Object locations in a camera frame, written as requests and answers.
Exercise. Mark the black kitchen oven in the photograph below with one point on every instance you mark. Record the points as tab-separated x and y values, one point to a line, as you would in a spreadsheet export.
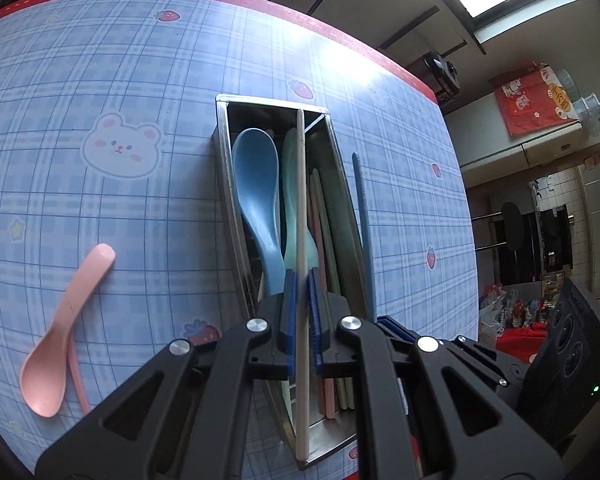
555	240

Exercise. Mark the blue spoon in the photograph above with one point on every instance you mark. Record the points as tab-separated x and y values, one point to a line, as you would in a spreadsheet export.
255	175

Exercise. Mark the pink spoon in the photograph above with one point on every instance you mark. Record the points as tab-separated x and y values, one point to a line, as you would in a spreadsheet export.
42	385

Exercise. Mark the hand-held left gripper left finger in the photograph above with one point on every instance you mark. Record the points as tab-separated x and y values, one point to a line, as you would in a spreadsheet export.
290	310

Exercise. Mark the blue chopstick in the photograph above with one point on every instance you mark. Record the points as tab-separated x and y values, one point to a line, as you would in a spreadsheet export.
364	240

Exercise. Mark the pink chopstick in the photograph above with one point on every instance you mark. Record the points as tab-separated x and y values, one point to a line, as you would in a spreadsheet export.
314	220
80	390

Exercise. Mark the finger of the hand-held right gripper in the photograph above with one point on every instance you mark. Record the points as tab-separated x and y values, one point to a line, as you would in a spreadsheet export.
505	375
392	325

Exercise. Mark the stainless steel utensil tray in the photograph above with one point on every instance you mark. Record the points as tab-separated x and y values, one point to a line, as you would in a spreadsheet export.
342	200

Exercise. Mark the pile of snack packets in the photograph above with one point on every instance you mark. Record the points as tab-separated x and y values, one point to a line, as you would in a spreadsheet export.
515	305

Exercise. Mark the red printed cloth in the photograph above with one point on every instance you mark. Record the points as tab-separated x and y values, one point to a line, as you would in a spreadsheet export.
530	105

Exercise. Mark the beige chopstick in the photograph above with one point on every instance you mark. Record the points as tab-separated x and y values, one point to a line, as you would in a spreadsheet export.
300	210

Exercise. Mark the clear plastic containers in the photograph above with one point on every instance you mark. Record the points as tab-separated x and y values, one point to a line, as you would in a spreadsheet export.
587	110

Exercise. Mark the green spoon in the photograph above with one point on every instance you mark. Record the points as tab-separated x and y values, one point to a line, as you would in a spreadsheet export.
289	185

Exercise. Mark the dark metal rack frame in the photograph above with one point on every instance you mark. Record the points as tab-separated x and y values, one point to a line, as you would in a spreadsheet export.
409	26

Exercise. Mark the blue plaid table mat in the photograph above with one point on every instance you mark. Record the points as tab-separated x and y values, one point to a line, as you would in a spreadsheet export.
130	235

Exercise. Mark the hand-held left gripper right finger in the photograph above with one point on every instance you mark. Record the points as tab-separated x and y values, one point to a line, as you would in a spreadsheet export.
314	320

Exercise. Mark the green chopstick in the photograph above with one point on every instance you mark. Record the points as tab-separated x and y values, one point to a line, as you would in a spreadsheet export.
325	230
332	260

